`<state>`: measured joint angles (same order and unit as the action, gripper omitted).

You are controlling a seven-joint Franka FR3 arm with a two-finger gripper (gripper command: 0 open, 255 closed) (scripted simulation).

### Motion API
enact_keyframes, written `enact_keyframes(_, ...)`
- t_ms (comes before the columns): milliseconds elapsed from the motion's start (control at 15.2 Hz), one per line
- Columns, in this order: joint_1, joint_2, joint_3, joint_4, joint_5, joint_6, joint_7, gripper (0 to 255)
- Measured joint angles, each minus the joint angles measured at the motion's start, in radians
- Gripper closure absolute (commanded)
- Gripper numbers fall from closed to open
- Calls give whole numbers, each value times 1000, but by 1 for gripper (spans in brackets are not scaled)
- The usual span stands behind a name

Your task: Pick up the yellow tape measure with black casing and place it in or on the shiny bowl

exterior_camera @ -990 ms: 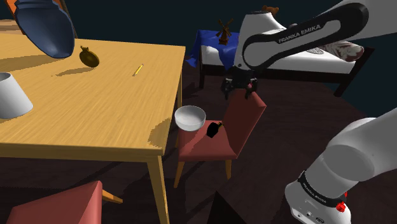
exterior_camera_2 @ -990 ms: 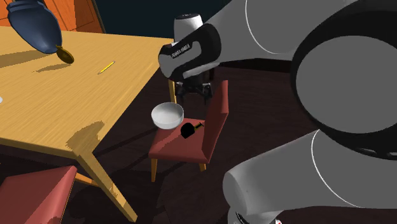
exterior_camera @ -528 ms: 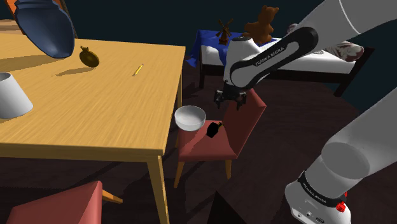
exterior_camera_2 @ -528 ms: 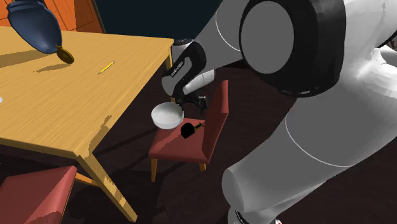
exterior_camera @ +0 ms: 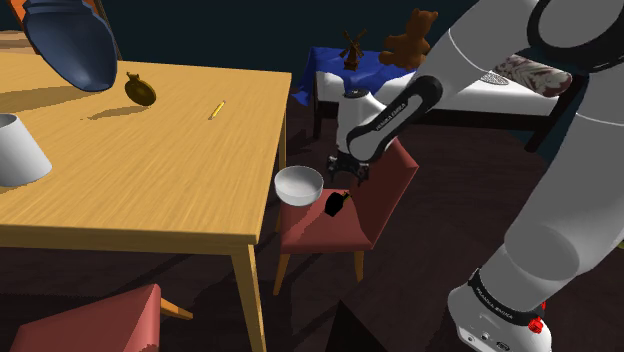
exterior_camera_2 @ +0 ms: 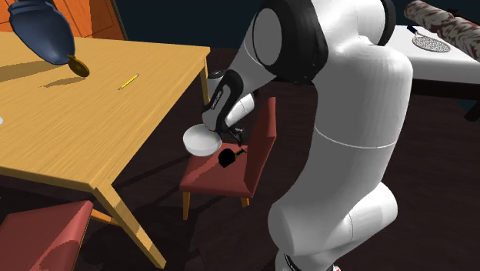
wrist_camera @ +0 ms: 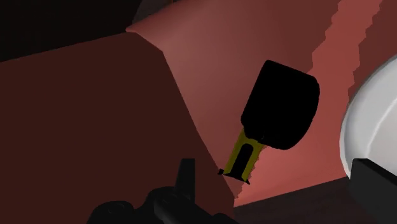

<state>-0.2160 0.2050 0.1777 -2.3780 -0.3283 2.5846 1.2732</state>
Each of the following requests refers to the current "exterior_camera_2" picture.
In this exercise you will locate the red chair with wooden legs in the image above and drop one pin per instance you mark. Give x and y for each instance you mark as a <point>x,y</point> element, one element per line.
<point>225,176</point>
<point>41,236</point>

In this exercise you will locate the white table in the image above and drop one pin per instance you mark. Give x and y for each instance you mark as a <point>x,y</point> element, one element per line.
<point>431,65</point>

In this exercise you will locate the yellow pencil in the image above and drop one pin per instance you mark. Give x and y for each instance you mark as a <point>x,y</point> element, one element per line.
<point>128,81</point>

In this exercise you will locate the red and beige patterned roll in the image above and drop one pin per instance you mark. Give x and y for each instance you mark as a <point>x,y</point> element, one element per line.
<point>446,24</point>

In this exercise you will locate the metal mesh skimmer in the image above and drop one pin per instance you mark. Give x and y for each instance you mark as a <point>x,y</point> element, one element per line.
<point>431,44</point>

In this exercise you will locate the orange wooden cabinet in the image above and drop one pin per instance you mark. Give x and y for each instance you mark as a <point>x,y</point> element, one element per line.
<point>93,18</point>

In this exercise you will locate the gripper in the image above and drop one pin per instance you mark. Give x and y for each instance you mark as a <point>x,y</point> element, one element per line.
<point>233,132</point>

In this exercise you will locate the white bowl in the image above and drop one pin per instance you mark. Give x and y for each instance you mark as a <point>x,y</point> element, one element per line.
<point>200,140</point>

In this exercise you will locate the black and yellow tape measure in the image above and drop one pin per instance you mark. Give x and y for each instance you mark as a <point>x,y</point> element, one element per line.
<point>226,157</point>

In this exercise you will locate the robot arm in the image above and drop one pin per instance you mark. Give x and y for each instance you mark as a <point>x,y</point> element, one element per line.
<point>356,112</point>

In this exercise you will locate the brown round disc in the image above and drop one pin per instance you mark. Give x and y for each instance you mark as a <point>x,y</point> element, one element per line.
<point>78,67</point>

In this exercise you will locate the wooden table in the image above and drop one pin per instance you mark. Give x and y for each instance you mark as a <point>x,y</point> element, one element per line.
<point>86,127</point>

